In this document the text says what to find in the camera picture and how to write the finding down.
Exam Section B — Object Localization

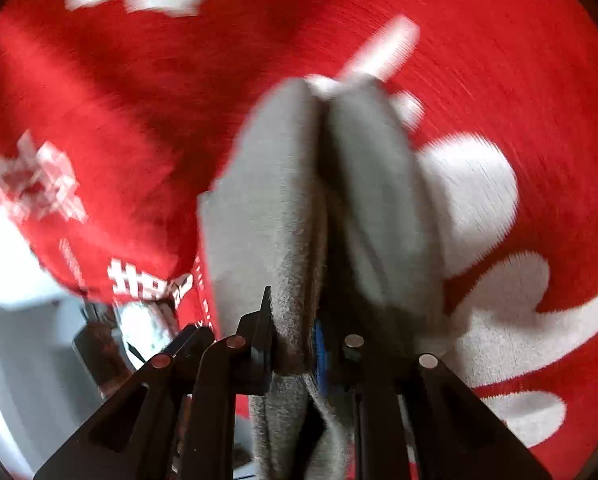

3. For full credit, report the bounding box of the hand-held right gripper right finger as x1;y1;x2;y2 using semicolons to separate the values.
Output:
311;321;554;480

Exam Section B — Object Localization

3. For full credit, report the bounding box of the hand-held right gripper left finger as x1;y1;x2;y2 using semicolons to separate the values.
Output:
34;286;276;480

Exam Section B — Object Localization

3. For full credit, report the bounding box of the grey shirt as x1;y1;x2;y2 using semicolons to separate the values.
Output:
196;74;452;480

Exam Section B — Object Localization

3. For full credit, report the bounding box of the red printed blanket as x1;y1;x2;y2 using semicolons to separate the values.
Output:
0;0;598;480

